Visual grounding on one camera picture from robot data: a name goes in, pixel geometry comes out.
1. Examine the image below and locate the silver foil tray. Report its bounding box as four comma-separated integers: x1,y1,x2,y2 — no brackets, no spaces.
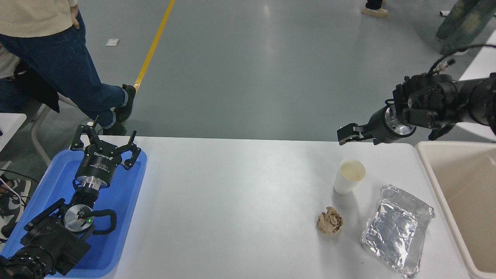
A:
360,185,436,279

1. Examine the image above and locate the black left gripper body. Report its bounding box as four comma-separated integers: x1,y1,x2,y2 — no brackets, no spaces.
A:
74,141,121,183

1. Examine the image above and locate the walking person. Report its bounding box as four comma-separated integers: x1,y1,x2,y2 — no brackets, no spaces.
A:
362,0,389,18

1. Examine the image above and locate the person's hand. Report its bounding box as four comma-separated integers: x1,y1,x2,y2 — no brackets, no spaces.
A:
69,5,81,30

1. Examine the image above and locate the white paper cup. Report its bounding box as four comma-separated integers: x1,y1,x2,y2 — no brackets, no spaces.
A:
333,158,367,195

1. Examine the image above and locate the thin black cable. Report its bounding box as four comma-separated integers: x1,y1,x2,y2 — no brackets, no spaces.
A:
0,169,40,185

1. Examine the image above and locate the grey metal chair frame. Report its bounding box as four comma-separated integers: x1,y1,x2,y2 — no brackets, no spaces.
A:
29,95,78,168

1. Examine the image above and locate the white cable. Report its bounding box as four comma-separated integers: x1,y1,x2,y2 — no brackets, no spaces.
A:
0,177,24,208

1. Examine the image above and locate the black and white sneaker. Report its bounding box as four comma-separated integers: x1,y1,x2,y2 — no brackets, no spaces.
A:
0,178,32,239

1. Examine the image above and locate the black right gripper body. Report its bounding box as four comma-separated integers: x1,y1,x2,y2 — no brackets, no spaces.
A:
365,106,396,145

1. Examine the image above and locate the large pale bin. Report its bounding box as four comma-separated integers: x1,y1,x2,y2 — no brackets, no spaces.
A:
415,141,496,279

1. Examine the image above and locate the crumpled tan paper ball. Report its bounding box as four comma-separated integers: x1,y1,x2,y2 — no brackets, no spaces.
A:
316,207,344,235

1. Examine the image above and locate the small white table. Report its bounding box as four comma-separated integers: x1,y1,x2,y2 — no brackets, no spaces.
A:
0,113,27,152

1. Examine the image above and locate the blue plastic tray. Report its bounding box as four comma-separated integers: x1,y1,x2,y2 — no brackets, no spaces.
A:
0,148,148,279

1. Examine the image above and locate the standing person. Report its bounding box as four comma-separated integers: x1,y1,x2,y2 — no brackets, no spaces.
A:
0,0,137,136

